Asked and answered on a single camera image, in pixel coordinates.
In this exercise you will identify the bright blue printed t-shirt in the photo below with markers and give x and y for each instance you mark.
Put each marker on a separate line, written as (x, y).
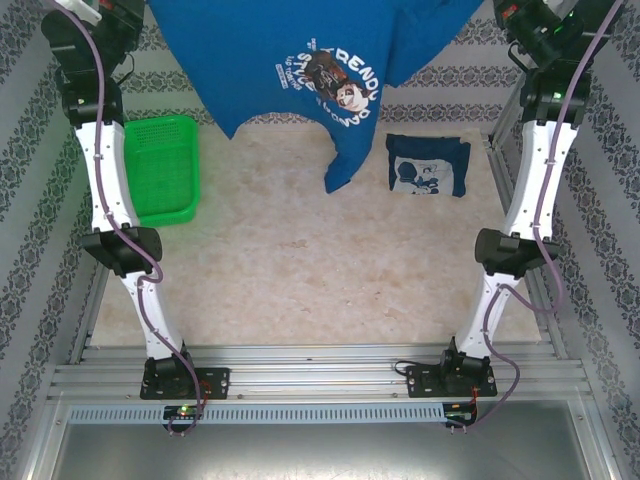
(250, 60)

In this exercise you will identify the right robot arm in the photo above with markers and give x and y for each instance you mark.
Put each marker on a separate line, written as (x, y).
(522, 200)

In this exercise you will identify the green plastic basket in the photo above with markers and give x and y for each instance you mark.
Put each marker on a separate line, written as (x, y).
(160, 170)

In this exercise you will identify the folded navy printed t-shirt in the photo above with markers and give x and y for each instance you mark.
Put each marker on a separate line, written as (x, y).
(425, 170)

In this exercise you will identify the small circuit board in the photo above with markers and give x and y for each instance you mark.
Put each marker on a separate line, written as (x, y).
(460, 412)
(182, 411)

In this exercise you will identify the grey metal sheet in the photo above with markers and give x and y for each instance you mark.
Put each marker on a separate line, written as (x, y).
(320, 455)

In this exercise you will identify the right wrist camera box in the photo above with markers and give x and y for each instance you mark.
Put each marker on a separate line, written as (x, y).
(557, 5)

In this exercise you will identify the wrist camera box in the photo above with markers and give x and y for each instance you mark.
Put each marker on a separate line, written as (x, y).
(557, 5)
(80, 7)

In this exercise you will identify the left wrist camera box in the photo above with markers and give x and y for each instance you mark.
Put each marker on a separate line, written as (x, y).
(80, 7)

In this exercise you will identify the aluminium corner post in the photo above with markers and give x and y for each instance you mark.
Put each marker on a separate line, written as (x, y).
(505, 125)

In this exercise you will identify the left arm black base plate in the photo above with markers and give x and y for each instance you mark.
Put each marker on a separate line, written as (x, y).
(220, 382)

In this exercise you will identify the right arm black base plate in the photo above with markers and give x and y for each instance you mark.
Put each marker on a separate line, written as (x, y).
(420, 385)

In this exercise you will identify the aluminium mounting rail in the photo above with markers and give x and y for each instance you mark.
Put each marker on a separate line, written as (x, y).
(315, 370)

